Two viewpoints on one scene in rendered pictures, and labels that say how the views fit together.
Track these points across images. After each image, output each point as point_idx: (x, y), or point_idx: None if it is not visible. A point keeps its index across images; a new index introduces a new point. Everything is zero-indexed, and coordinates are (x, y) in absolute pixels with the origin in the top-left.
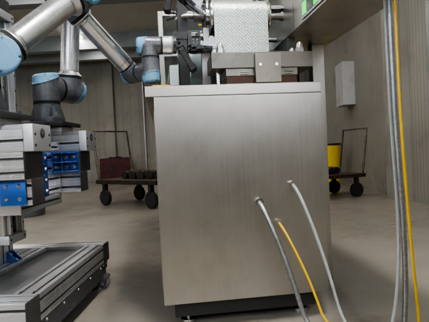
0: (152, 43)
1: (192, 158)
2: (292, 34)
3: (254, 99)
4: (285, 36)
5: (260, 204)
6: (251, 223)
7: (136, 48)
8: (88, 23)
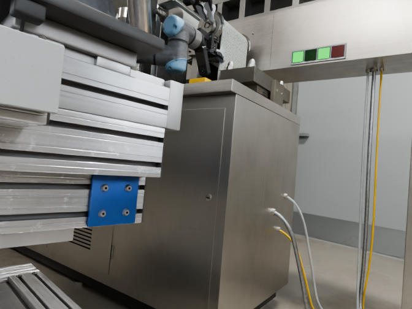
0: (189, 29)
1: (249, 167)
2: None
3: (279, 119)
4: None
5: (279, 214)
6: (267, 232)
7: (174, 27)
8: None
